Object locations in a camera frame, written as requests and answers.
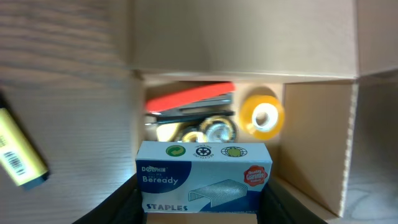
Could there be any yellow clear tape roll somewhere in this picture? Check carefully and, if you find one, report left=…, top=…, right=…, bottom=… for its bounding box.
left=238, top=95, right=285, bottom=141

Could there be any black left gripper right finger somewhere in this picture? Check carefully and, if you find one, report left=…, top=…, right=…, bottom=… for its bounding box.
left=256, top=179, right=327, bottom=224

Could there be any yellow highlighter blue cap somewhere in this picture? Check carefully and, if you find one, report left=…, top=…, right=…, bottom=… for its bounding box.
left=1, top=96, right=49, bottom=190

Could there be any red black stapler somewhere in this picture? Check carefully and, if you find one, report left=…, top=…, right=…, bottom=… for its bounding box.
left=145, top=82, right=235, bottom=124

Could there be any brown cardboard box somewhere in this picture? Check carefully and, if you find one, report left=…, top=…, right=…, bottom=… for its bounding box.
left=112, top=0, right=397, bottom=221

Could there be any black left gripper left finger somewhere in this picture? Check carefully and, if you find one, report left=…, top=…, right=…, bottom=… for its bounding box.
left=73, top=174, right=145, bottom=224

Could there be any correction tape dispenser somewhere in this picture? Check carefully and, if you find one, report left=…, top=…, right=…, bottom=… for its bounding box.
left=152, top=115, right=238, bottom=143

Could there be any blue white staples box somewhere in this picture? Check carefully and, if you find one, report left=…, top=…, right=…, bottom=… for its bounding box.
left=136, top=141, right=272, bottom=213

